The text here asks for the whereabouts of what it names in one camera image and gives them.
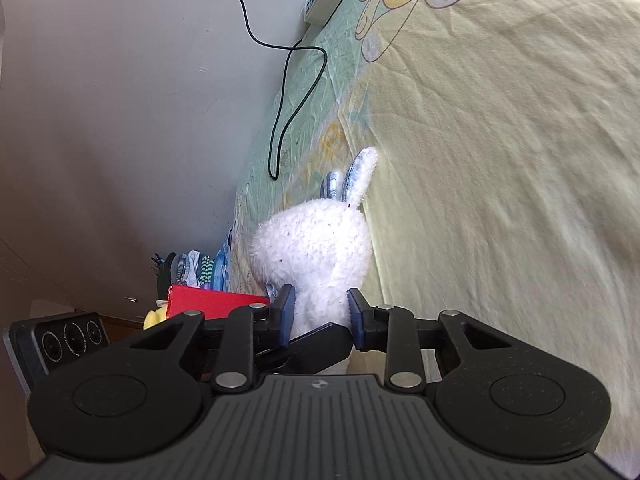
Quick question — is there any yellow tiger plush toy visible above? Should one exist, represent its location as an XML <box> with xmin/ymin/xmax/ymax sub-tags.
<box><xmin>143</xmin><ymin>302</ymin><xmax>167</xmax><ymax>330</ymax></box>

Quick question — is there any white bunny plush blue bow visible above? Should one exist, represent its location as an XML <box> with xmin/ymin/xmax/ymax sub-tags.
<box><xmin>250</xmin><ymin>146</ymin><xmax>378</xmax><ymax>338</ymax></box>

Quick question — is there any red cardboard box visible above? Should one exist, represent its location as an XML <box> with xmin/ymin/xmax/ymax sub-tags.
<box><xmin>166</xmin><ymin>285</ymin><xmax>269</xmax><ymax>320</ymax></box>

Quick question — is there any blue patterned plastic bag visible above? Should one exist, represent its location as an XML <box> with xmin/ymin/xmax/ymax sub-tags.
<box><xmin>212</xmin><ymin>231</ymin><xmax>232</xmax><ymax>292</ymax></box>

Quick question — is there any pile of folded clothes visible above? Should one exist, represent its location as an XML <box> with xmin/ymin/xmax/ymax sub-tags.
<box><xmin>151</xmin><ymin>250</ymin><xmax>215</xmax><ymax>300</ymax></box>

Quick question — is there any green cartoon bed sheet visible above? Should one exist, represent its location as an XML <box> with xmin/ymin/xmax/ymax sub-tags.
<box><xmin>230</xmin><ymin>0</ymin><xmax>639</xmax><ymax>477</ymax></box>

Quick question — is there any black charger cable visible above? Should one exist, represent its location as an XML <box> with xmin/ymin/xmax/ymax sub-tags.
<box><xmin>223</xmin><ymin>0</ymin><xmax>330</xmax><ymax>182</ymax></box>

